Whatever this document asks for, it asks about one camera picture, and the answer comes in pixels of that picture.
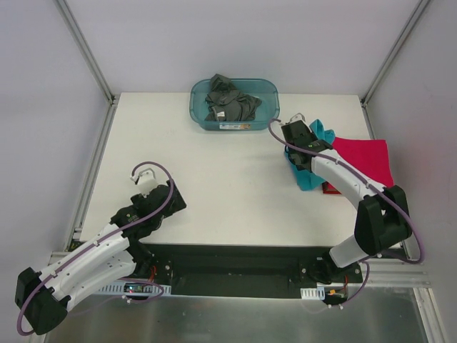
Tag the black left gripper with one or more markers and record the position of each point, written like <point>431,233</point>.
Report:
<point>175,199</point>

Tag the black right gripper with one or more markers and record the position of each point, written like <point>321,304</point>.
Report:
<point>294,131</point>

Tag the teal t shirt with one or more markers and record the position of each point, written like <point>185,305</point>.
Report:
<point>306,180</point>

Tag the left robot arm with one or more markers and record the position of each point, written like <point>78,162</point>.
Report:
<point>46,297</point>

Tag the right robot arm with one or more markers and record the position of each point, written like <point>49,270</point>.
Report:
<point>382,218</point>

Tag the folded red t shirt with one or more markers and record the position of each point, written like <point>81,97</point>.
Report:
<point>368,156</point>

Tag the dark grey crumpled shirt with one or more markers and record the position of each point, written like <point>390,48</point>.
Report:
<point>227,103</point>

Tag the teal plastic bin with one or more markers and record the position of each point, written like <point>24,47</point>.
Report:
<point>260,88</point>

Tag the left white cable duct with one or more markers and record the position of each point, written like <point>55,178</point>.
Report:
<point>134,289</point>

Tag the white cable duct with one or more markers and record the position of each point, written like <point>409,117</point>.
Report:
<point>134,289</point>
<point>316,293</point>

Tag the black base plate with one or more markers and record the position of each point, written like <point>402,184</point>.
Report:
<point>278,289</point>

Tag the right white cable duct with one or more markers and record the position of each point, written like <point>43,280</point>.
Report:
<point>316,293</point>

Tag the aluminium front rail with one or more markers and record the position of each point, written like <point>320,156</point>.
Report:
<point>400,275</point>

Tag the right aluminium frame post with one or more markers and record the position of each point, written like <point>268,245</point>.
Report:
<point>403,36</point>

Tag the aluminium frame post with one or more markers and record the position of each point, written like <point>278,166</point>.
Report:
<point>78,36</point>
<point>403,36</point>

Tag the left aluminium frame post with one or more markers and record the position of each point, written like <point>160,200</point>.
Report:
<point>78,36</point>

